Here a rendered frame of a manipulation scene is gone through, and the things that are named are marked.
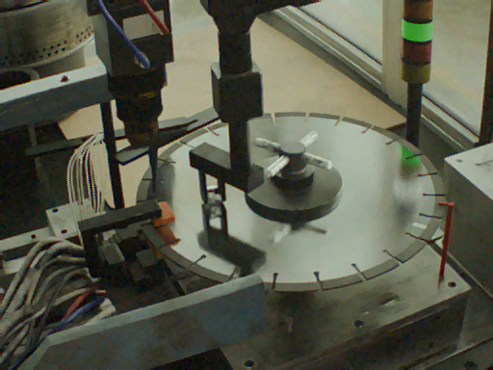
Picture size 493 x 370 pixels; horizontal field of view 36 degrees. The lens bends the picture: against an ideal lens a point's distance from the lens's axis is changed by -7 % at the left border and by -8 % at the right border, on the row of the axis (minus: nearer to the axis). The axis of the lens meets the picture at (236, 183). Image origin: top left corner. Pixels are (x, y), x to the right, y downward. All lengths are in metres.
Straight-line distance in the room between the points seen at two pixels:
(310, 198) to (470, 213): 0.27
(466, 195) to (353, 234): 0.26
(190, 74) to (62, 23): 0.35
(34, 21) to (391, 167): 0.71
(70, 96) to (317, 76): 0.73
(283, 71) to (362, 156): 0.68
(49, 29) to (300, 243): 0.73
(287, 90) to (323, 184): 0.67
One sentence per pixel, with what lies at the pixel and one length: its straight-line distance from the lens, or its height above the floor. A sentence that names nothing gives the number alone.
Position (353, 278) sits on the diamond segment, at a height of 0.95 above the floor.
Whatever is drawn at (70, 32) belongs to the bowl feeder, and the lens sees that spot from 1.44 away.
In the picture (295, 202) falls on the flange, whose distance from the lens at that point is 0.88.
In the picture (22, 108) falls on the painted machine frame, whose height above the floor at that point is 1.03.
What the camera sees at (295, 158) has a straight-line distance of 0.88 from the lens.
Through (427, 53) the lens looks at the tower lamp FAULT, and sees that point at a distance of 1.11.
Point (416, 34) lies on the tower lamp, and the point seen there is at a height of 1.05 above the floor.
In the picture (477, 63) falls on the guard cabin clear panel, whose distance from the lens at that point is 1.33.
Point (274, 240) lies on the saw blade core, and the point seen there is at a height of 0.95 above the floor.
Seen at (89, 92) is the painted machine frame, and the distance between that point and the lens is 1.00.
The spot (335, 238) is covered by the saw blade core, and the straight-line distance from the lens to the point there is 0.85.
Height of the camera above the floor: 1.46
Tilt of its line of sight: 33 degrees down
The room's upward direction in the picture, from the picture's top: 3 degrees counter-clockwise
